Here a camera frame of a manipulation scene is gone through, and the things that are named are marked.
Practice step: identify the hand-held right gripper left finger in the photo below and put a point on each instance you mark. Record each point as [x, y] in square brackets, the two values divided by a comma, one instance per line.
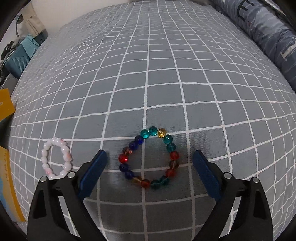
[94, 171]

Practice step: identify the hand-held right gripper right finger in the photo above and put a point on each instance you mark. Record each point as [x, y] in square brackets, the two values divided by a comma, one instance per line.
[204, 171]

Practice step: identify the blue and yellow cardboard box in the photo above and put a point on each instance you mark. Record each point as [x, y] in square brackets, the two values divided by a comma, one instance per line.
[9, 185]

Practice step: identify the orange cardboard box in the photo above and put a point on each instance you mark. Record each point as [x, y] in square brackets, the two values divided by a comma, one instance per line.
[5, 104]

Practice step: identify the teal bag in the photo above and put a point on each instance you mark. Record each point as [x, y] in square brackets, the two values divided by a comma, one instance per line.
[20, 58]

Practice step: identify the pile of desk clutter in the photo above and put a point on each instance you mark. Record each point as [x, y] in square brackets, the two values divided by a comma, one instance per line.
[7, 49]

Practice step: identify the blue patterned folded quilt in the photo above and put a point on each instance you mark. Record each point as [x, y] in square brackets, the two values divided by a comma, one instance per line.
[266, 30]

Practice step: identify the narrow tied beige curtain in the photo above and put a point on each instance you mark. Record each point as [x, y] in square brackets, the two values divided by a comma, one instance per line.
[34, 23]

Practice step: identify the blue desk lamp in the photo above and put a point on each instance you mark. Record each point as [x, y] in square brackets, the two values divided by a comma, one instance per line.
[20, 19]

